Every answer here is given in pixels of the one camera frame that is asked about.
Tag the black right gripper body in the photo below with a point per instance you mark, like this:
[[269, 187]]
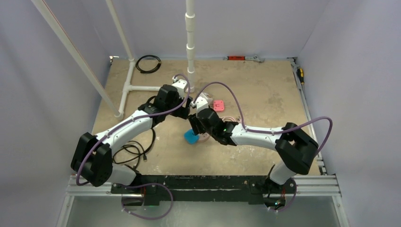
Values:
[[195, 126]]

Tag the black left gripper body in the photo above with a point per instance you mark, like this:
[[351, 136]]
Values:
[[182, 113]]

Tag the pink triangular power strip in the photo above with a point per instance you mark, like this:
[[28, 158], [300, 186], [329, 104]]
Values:
[[218, 105]]

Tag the blue square adapter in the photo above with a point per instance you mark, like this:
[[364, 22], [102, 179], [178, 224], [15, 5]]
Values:
[[190, 137]]

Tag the pink round socket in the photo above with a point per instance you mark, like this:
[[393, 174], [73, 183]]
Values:
[[203, 137]]

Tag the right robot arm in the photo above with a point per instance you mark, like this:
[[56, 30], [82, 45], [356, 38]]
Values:
[[295, 147]]

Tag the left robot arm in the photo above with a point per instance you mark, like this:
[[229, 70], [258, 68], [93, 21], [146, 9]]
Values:
[[93, 157]]

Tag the yellow black screwdriver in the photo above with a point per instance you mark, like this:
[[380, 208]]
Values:
[[300, 75]]

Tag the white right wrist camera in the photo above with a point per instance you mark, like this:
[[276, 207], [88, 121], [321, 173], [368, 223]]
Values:
[[203, 101]]

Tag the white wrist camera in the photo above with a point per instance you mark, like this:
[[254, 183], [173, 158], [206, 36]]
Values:
[[181, 86], [203, 101]]

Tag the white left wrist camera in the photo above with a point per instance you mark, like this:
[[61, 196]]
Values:
[[181, 86]]

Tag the red handled adjustable wrench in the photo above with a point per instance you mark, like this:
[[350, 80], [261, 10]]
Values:
[[254, 58]]

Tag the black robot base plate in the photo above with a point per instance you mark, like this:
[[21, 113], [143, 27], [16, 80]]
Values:
[[252, 189]]

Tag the white PVC pipe frame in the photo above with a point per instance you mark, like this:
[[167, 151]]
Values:
[[57, 28]]

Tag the aluminium front frame rail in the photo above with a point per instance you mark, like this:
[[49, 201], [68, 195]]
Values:
[[87, 190]]

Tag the aluminium table edge rail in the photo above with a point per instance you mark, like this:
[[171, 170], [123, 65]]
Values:
[[300, 86]]

